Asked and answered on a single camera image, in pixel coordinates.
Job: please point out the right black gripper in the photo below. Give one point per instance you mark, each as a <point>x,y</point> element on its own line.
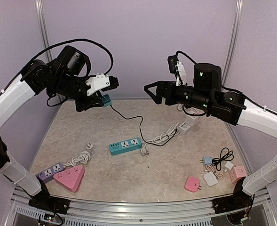
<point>161,91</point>

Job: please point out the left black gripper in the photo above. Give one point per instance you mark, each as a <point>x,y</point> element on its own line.
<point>81,105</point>

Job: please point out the teal charger plug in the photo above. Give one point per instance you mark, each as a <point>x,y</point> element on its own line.
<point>106,100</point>

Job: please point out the white cube socket adapter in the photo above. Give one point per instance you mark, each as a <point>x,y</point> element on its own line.
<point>189,123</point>

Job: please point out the teal power strip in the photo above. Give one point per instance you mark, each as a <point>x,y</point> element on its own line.
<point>125,146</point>

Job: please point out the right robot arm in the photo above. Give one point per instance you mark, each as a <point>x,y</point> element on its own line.
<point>231,106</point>

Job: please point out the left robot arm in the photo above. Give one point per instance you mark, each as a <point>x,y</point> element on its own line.
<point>67,75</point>

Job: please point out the white round plug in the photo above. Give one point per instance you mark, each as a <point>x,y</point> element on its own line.
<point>89,147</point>

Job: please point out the pink square plug adapter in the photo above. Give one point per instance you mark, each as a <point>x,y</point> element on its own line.
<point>192,184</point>

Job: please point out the pink triangular power strip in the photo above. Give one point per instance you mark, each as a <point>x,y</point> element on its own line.
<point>70,178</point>

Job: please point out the light blue charger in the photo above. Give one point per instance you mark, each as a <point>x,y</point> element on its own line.
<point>206,160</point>

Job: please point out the purple power strip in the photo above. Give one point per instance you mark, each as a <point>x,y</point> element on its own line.
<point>47,175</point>

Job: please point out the small white charger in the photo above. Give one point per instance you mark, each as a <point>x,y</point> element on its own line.
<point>228,166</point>

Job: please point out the white square charger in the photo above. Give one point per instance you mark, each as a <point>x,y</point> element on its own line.
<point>210,179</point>

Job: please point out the pink cube socket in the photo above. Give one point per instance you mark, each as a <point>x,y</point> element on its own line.
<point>236,173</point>

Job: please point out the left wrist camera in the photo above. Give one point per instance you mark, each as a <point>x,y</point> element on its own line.
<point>101,82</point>

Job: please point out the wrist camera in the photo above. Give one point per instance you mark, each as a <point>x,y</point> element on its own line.
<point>101,82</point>
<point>176,67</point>

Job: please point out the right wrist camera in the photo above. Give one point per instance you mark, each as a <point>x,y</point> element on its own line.
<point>176,67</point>

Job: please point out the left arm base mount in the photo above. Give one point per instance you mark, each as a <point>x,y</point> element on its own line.
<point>50,203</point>

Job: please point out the right aluminium corner post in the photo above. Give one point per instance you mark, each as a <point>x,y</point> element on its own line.
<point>233,40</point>

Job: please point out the aluminium front rail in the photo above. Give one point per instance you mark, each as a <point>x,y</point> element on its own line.
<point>196,212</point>

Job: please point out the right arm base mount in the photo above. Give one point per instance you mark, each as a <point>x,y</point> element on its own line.
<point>232,202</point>

